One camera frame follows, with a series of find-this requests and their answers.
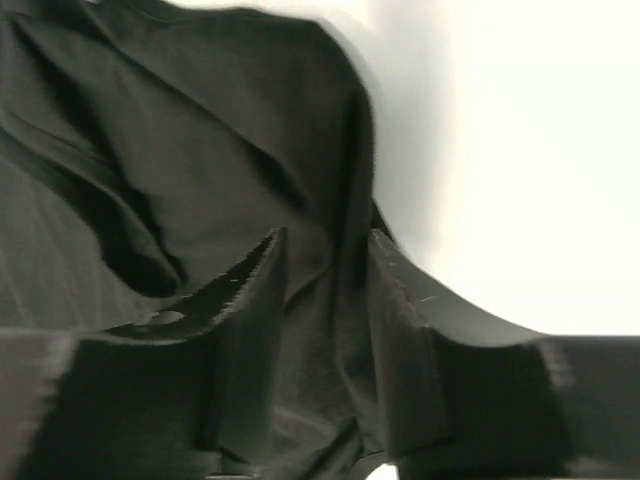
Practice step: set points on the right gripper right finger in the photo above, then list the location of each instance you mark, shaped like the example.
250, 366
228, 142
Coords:
466, 395

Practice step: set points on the black tank top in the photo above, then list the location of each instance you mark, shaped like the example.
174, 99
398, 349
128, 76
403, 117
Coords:
147, 149

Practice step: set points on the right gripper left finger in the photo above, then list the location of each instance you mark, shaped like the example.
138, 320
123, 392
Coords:
184, 395

